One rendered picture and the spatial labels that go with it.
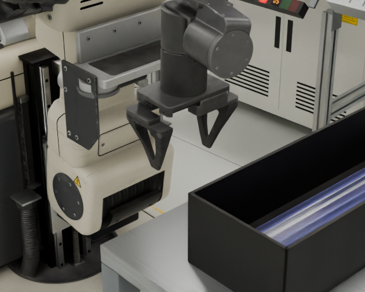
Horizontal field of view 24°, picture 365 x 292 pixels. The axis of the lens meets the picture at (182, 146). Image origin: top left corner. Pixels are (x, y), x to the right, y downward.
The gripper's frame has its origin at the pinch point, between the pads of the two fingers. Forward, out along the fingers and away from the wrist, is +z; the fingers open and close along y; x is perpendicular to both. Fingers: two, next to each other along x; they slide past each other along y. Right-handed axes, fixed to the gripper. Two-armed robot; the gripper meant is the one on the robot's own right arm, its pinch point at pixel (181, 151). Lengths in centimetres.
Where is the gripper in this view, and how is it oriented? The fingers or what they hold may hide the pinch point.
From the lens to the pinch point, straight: 108.1
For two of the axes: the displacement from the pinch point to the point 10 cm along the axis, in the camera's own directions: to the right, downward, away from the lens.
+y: 7.5, -3.2, 5.9
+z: -0.2, 8.7, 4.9
